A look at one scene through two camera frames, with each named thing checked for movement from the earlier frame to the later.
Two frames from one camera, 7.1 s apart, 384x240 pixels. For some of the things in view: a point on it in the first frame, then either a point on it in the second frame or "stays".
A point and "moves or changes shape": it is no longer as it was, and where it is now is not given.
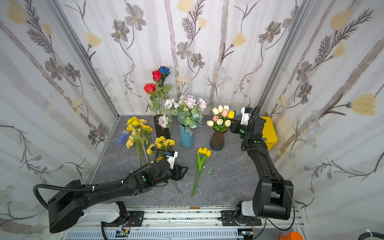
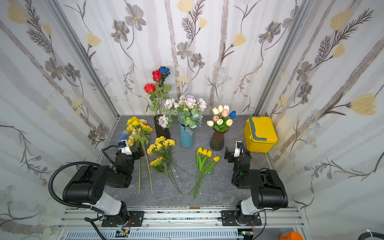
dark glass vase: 217,142 stays
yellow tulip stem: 231,114 -> 216,159
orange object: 291,235 stays
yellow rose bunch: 139,132 stays
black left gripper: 179,176 -> 137,156
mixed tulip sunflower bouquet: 221,119 stays
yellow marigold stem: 149,150 moves or changes shape
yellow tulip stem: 204,156 moves or changes shape
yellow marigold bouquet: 187,110 stays
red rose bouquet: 157,92 stays
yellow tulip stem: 199,165 stays
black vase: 161,131 stays
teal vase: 186,140 stays
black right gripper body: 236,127 -> 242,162
